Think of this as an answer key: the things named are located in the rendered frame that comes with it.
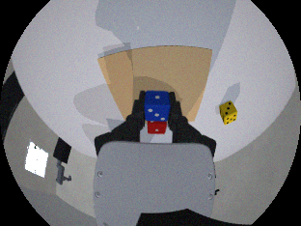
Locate blue die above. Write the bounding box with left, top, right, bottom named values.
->
left=144, top=91, right=171, bottom=122

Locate yellow die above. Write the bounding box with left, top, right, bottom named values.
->
left=219, top=100, right=237, bottom=125

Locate tan flat mat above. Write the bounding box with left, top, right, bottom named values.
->
left=97, top=45, right=212, bottom=122

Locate red die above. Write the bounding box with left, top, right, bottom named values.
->
left=148, top=121, right=167, bottom=134

